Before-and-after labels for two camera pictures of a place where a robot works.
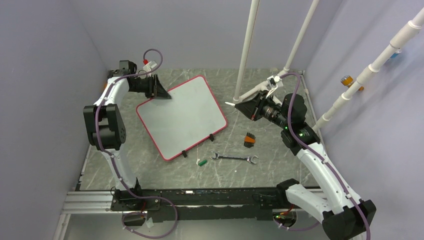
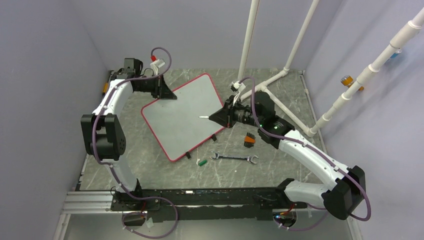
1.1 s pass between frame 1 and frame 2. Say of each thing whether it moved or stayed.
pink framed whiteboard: stayed
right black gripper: moved
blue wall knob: stayed
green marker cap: stayed
